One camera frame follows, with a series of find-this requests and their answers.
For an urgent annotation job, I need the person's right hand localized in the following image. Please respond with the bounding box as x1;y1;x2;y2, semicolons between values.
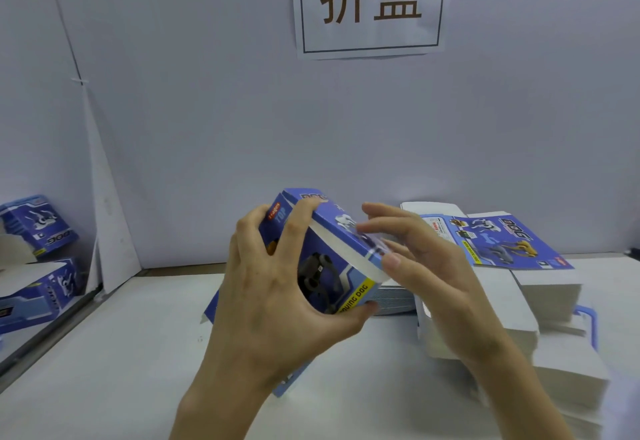
357;202;513;368

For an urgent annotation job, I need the person's left hand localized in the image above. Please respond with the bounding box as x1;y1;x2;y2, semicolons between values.
180;195;381;418

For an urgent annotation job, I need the blue dog-print cardboard box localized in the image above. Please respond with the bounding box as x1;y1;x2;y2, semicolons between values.
203;188;396;398

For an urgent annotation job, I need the pile of blue boxes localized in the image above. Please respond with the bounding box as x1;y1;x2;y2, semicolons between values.
0;194;87;336

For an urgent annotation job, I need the person's left forearm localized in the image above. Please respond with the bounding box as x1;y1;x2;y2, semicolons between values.
168;389;276;440

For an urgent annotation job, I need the person's right forearm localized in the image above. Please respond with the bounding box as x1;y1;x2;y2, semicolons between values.
468;337;578;440

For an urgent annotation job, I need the white paper wall sign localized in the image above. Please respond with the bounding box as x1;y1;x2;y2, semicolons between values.
290;0;453;60

